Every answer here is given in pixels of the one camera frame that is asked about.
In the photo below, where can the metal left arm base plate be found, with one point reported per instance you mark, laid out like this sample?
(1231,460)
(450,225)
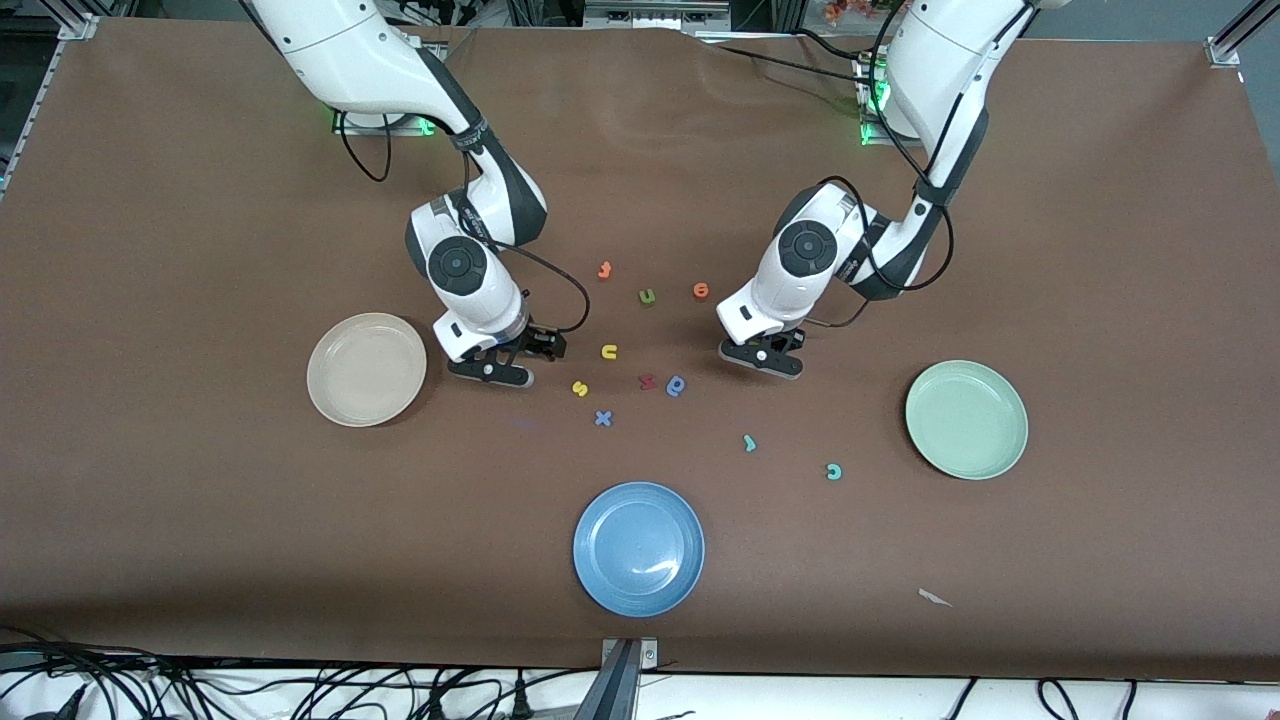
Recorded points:
(868,100)

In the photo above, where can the aluminium frame corner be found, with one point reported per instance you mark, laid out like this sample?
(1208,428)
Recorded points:
(1225,48)

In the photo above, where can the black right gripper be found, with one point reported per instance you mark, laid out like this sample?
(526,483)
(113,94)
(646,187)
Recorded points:
(527,342)

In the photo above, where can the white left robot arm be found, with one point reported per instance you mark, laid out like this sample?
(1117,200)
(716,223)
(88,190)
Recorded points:
(940,60)

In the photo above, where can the grey metal box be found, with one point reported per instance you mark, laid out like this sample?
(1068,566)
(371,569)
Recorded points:
(650,15)

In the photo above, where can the white paper scrap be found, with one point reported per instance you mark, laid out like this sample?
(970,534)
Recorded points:
(935,598)

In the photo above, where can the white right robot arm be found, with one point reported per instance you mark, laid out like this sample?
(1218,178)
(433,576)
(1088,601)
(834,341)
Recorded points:
(340,50)

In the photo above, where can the beige brown plate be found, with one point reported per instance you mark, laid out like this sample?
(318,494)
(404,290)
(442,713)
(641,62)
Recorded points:
(366,369)

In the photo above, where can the orange red background object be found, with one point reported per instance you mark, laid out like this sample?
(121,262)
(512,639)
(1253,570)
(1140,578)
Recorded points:
(850,10)

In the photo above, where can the blue plate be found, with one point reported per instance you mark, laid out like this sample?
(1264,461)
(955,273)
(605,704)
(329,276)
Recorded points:
(638,549)

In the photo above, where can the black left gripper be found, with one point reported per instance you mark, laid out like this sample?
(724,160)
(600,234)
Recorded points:
(794,343)

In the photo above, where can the aluminium frame rail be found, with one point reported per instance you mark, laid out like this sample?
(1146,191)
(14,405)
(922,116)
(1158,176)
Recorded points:
(75,28)

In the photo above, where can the blue letter a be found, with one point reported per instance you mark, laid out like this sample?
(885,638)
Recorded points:
(682,388)

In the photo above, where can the green plate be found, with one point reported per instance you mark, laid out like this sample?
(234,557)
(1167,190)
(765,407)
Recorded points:
(966,419)

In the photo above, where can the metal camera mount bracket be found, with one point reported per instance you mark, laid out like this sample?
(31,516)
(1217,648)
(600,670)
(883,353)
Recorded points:
(620,690)

